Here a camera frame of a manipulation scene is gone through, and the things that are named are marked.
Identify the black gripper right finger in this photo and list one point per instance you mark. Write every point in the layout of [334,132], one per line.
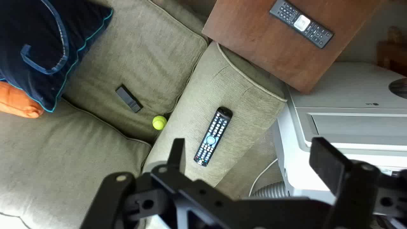
[329,162]

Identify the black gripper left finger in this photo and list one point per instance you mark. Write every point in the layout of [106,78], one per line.
[177,152]

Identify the white portable air conditioner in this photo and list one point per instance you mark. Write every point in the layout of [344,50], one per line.
[339,92]

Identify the yellow tennis ball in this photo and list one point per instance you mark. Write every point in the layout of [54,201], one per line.
[160,122]

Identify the long black remote control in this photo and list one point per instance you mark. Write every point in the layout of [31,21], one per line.
[213,136]

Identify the small black remote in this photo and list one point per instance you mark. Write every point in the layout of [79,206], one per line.
[129,97]

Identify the beige fabric sofa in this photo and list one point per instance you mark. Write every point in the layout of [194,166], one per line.
[128,50]

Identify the brown wooden furniture piece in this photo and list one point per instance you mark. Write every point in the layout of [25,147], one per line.
[392,54]

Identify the grey remote with white pad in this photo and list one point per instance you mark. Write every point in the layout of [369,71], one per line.
[316,31]

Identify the brown wooden side table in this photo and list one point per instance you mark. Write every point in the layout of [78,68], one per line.
[263,42]

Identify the dark blue pillow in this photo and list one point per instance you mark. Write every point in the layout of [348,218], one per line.
[43,33]

